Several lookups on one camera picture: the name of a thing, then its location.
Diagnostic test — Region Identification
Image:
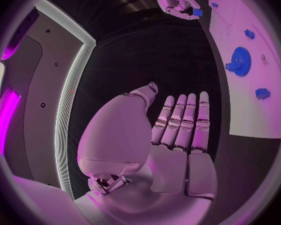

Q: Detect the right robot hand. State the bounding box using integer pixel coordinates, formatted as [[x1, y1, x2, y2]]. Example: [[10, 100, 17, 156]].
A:
[[144, 0, 202, 21]]

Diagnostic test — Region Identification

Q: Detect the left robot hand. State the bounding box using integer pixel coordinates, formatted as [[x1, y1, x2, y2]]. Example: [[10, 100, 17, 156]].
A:
[[73, 81, 218, 225]]

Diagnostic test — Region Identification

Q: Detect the white task board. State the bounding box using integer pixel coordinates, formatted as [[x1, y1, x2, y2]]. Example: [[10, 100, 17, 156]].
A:
[[206, 0, 281, 140]]

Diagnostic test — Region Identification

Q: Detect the small blue plug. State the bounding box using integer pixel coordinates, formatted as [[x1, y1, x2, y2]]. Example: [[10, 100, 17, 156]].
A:
[[224, 62, 236, 73]]

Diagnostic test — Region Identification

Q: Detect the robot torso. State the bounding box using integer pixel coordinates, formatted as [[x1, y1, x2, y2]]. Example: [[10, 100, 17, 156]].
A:
[[0, 0, 98, 201]]

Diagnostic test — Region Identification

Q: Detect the blue gear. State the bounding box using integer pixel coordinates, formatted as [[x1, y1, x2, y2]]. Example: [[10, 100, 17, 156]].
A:
[[231, 46, 253, 78]]

